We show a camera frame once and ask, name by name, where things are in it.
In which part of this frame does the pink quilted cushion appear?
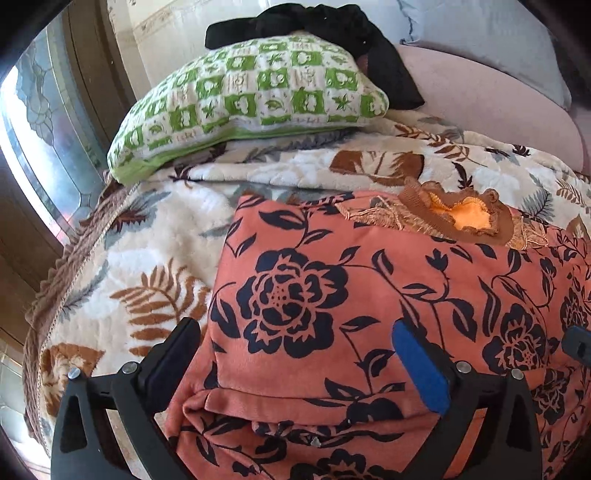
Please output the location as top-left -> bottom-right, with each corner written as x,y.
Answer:
396,44 -> 591,177

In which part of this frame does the leaf print fleece blanket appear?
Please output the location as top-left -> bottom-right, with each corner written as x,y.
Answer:
22,117 -> 591,462

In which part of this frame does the patterned glass window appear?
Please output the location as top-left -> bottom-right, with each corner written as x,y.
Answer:
0,18 -> 114,232

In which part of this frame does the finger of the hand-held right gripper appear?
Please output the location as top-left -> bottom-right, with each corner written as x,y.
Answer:
564,325 -> 591,366

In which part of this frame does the wooden window frame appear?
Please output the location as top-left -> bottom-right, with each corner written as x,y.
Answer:
0,0 -> 148,333

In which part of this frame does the green checked pillow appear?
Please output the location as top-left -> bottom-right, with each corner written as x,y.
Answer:
107,36 -> 389,186

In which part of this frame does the grey pillow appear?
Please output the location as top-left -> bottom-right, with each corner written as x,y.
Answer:
398,0 -> 574,110

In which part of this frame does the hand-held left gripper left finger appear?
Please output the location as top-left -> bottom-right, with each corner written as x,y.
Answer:
51,317 -> 201,480

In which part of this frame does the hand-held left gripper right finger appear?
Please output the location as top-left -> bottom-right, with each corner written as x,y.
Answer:
392,318 -> 544,480

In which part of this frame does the black cloth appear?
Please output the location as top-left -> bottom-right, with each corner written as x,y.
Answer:
205,3 -> 426,112

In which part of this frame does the orange floral print garment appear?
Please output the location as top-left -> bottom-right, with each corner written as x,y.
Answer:
167,181 -> 591,480

